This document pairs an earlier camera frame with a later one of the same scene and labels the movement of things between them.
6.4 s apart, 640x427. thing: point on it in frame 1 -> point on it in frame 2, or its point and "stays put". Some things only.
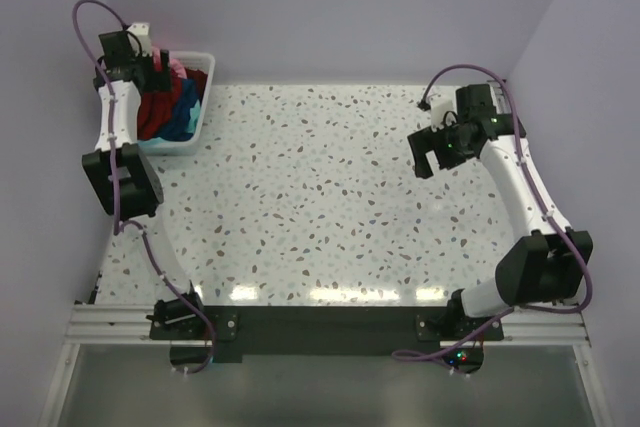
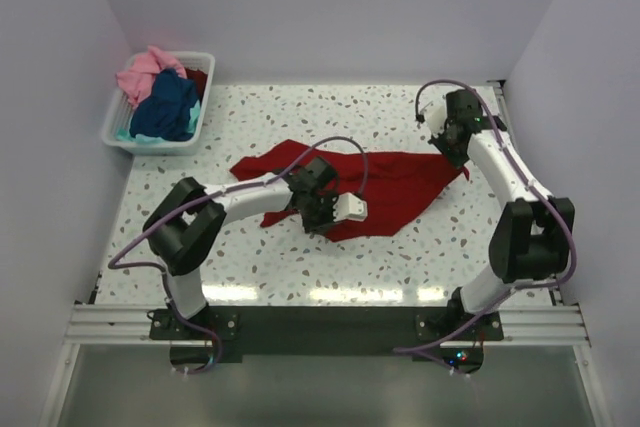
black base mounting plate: x=203 y=335 stays put
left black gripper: x=159 y=80 -> x=320 y=227
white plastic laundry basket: x=195 y=60 stays put
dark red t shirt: x=200 y=79 stays put
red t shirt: x=156 y=109 -> x=398 y=187
